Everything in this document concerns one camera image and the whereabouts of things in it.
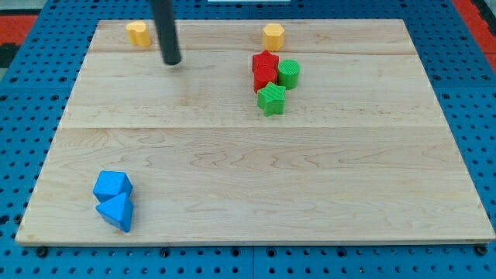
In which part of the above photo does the yellow hexagon block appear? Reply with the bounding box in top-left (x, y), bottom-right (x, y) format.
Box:
top-left (262, 23), bottom-right (285, 51)

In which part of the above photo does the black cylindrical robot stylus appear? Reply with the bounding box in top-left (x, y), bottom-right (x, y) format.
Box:
top-left (150, 0), bottom-right (181, 66)

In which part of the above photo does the red star block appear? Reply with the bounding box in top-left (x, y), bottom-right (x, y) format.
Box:
top-left (252, 50), bottom-right (280, 72)

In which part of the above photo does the green star block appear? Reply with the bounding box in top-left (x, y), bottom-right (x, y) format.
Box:
top-left (257, 82), bottom-right (286, 116)

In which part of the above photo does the light wooden board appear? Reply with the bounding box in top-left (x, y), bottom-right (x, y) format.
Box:
top-left (16, 19), bottom-right (495, 246)

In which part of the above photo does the yellow heart block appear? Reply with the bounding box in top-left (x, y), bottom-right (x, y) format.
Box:
top-left (125, 20), bottom-right (151, 47)

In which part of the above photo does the green cylinder block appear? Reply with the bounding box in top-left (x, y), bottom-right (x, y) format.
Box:
top-left (277, 59), bottom-right (301, 89)

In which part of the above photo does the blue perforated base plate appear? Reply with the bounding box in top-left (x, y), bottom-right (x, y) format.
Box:
top-left (1, 0), bottom-right (495, 278)

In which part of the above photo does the red hexagon block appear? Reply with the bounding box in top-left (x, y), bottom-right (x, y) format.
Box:
top-left (253, 66), bottom-right (277, 94)

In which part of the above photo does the blue cube block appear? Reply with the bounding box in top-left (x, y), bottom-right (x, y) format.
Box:
top-left (93, 170), bottom-right (133, 202)

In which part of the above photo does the blue triangle block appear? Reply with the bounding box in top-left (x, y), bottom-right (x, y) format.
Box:
top-left (96, 193), bottom-right (134, 233)

